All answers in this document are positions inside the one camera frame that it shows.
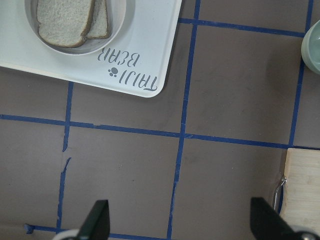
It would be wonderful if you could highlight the bread slice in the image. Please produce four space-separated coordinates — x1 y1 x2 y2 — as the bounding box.
36 0 95 48
86 0 110 40

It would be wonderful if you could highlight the wooden cutting board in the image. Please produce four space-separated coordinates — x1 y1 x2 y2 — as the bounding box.
273 148 320 234

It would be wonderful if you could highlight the cream serving tray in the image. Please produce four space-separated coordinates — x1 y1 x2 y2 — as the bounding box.
0 0 182 98

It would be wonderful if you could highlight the white round plate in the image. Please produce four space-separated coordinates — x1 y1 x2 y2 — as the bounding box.
24 0 127 56

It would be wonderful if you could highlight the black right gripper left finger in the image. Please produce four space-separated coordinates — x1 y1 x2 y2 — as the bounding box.
77 200 111 240

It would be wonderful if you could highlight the light green bowl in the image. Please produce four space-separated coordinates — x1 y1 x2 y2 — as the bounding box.
301 20 320 75

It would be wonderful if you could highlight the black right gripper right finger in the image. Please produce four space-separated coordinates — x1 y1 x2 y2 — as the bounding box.
250 197 295 240

